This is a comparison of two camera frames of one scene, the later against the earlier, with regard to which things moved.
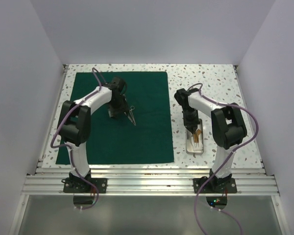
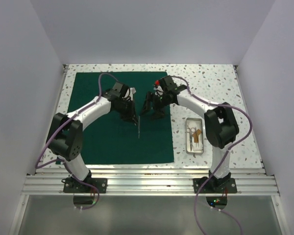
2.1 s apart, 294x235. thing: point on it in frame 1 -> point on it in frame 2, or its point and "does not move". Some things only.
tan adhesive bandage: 196,135 does not move
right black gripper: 189,124 -> 159,112
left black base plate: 79,185 does not move
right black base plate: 218,185 does not move
